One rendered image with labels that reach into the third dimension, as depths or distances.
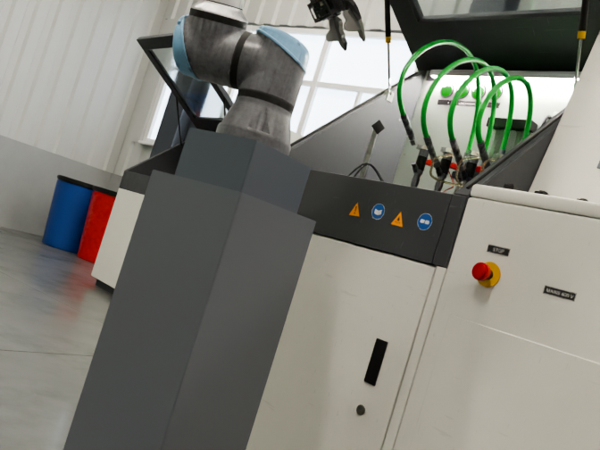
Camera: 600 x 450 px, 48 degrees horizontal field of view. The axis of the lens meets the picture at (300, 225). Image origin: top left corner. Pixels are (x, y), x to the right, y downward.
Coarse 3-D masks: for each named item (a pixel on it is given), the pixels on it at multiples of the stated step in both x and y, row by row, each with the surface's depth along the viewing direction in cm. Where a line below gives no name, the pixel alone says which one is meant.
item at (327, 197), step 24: (312, 192) 177; (336, 192) 171; (360, 192) 165; (384, 192) 160; (408, 192) 155; (432, 192) 151; (312, 216) 175; (336, 216) 169; (360, 216) 164; (384, 216) 158; (408, 216) 154; (360, 240) 162; (384, 240) 157; (408, 240) 152; (432, 240) 148; (432, 264) 147
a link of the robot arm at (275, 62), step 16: (256, 32) 134; (272, 32) 130; (240, 48) 130; (256, 48) 130; (272, 48) 129; (288, 48) 130; (304, 48) 132; (240, 64) 130; (256, 64) 130; (272, 64) 129; (288, 64) 130; (304, 64) 133; (240, 80) 132; (256, 80) 129; (272, 80) 129; (288, 80) 130; (288, 96) 131
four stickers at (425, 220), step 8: (352, 200) 166; (352, 208) 166; (360, 208) 164; (376, 208) 161; (384, 208) 159; (376, 216) 160; (392, 216) 157; (400, 216) 155; (424, 216) 150; (432, 216) 149; (392, 224) 156; (400, 224) 155; (416, 224) 151; (424, 224) 150
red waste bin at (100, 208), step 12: (96, 192) 707; (108, 192) 699; (96, 204) 704; (108, 204) 700; (96, 216) 703; (108, 216) 701; (84, 228) 714; (96, 228) 702; (84, 240) 708; (96, 240) 701; (84, 252) 705; (96, 252) 702
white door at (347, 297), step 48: (336, 240) 167; (336, 288) 163; (384, 288) 153; (288, 336) 170; (336, 336) 160; (384, 336) 150; (288, 384) 166; (336, 384) 156; (384, 384) 147; (288, 432) 163; (336, 432) 153; (384, 432) 144
